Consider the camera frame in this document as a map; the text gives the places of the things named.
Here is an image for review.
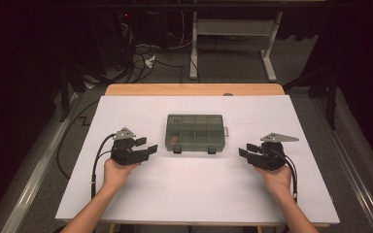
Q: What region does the transparent grey organizer box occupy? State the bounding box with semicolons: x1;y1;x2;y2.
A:
164;114;230;155

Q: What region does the wooden table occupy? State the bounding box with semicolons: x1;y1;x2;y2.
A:
61;83;331;229

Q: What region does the white table sheet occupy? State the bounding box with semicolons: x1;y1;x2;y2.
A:
54;94;341;225

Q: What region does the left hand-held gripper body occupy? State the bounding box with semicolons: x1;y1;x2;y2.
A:
110;126;151;166

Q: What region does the right hand-held gripper black cable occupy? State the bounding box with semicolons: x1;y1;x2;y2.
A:
269;148;299;201

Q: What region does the white plug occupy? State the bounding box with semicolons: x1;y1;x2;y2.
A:
144;54;156;69

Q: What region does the tangle of black cables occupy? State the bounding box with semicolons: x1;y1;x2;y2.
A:
110;12;188;83

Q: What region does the person's left hand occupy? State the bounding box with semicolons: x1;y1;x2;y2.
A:
103;157;141;193

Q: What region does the person's right hand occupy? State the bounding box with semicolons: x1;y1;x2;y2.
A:
254;164;293;196

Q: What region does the white metal stand frame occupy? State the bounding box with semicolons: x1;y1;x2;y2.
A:
188;11;285;83

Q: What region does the black floor cable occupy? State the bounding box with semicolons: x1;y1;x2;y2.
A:
55;99;101;180

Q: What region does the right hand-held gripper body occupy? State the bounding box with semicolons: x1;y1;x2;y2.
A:
247;132;300;172

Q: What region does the left hand-held gripper black cable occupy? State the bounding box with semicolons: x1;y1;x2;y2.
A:
89;132;118;199

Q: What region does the black metal stand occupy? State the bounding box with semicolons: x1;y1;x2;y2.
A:
58;60;112;123

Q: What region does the aluminium floor rail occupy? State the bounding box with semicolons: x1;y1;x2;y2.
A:
0;91;81;233
312;96;373;233

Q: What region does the hand-held gripper black cable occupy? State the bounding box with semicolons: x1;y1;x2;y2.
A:
269;148;299;201
89;132;118;199

